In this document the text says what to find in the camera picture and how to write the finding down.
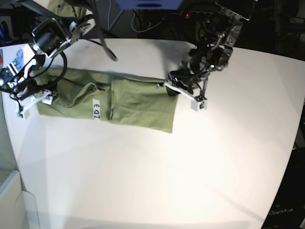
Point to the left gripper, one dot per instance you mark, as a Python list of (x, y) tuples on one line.
[(193, 86)]

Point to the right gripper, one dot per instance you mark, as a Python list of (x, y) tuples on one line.
[(45, 96)]

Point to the green T-shirt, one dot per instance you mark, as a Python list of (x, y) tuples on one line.
[(124, 99)]

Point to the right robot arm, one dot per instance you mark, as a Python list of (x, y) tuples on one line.
[(66, 22)]

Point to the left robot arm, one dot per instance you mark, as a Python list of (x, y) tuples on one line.
[(212, 52)]

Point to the white ID label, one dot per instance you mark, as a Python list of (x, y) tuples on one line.
[(96, 109)]

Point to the black power strip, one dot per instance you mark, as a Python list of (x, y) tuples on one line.
[(193, 13)]

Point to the white bin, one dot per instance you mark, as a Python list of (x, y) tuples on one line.
[(18, 209)]

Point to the black OpenArm box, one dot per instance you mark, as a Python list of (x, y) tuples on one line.
[(288, 208)]

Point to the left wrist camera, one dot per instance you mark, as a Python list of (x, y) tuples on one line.
[(198, 106)]

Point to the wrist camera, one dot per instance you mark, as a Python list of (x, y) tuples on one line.
[(24, 114), (198, 106)]

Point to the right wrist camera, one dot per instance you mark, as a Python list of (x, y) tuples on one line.
[(24, 114)]

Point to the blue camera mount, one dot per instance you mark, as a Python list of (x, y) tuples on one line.
[(148, 4)]

